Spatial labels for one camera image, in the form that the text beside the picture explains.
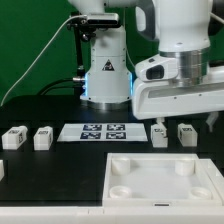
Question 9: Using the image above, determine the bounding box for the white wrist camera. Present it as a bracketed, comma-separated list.
[135, 54, 177, 82]

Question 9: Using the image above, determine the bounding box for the black camera on mount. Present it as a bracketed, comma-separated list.
[66, 12, 121, 98]

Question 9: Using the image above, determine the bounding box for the white camera cable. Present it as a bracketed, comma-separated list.
[0, 14, 88, 107]

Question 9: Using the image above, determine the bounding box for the white U-shaped obstacle fence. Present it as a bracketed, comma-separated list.
[0, 158, 224, 224]

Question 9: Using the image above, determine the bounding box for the white square tabletop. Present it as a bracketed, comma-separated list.
[102, 153, 224, 207]

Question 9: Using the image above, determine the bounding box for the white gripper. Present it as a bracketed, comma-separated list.
[132, 71, 224, 132]

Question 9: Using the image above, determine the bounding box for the white base tag plate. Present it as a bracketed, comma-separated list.
[57, 123, 148, 142]

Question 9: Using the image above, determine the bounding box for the black cable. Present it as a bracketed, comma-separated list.
[36, 78, 84, 96]

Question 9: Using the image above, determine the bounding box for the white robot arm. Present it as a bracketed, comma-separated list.
[68, 0, 224, 120]

